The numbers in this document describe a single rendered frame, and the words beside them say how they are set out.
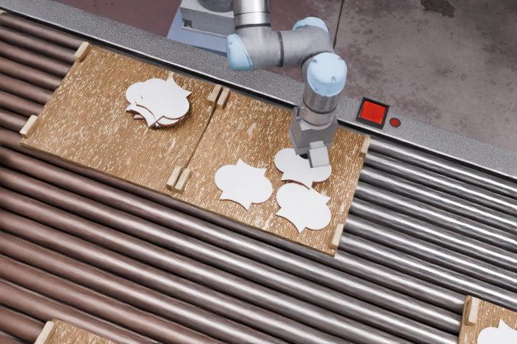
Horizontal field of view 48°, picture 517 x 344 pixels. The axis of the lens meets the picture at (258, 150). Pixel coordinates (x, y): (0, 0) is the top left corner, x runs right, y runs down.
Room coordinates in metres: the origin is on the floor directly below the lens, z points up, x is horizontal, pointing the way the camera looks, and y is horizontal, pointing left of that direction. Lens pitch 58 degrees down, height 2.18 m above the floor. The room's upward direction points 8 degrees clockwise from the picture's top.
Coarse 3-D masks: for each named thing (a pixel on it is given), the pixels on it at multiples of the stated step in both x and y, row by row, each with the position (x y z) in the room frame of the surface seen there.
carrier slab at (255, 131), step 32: (224, 128) 0.83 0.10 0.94; (256, 128) 0.84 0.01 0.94; (288, 128) 0.86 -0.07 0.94; (192, 160) 0.72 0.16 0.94; (224, 160) 0.73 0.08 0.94; (256, 160) 0.75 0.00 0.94; (352, 160) 0.78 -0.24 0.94; (192, 192) 0.63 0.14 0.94; (320, 192) 0.68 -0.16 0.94; (352, 192) 0.69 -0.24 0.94; (256, 224) 0.57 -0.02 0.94; (288, 224) 0.58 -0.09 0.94
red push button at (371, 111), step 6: (366, 102) 0.98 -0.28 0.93; (366, 108) 0.96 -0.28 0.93; (372, 108) 0.97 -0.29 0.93; (378, 108) 0.97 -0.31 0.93; (384, 108) 0.97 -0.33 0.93; (366, 114) 0.94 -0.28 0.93; (372, 114) 0.94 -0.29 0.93; (378, 114) 0.95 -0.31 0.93; (372, 120) 0.92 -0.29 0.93; (378, 120) 0.93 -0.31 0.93
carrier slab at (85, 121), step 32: (96, 64) 0.98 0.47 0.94; (128, 64) 1.00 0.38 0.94; (64, 96) 0.86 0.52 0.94; (96, 96) 0.88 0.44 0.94; (192, 96) 0.92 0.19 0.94; (64, 128) 0.77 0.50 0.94; (96, 128) 0.78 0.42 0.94; (128, 128) 0.79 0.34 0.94; (192, 128) 0.82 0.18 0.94; (96, 160) 0.69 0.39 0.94; (128, 160) 0.70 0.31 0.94; (160, 160) 0.71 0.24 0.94; (160, 192) 0.62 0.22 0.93
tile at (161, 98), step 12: (144, 84) 0.90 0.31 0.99; (156, 84) 0.90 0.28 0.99; (168, 84) 0.91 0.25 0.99; (144, 96) 0.86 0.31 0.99; (156, 96) 0.86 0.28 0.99; (168, 96) 0.87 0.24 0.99; (180, 96) 0.87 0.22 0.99; (144, 108) 0.83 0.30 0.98; (156, 108) 0.83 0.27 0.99; (168, 108) 0.83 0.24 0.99; (180, 108) 0.84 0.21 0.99; (156, 120) 0.79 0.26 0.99
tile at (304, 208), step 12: (288, 192) 0.66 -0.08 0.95; (300, 192) 0.67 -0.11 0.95; (312, 192) 0.67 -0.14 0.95; (288, 204) 0.63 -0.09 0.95; (300, 204) 0.64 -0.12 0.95; (312, 204) 0.64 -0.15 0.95; (324, 204) 0.64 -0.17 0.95; (288, 216) 0.60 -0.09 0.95; (300, 216) 0.60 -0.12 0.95; (312, 216) 0.61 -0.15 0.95; (324, 216) 0.61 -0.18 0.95; (300, 228) 0.57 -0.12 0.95; (312, 228) 0.58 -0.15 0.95; (324, 228) 0.58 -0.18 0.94
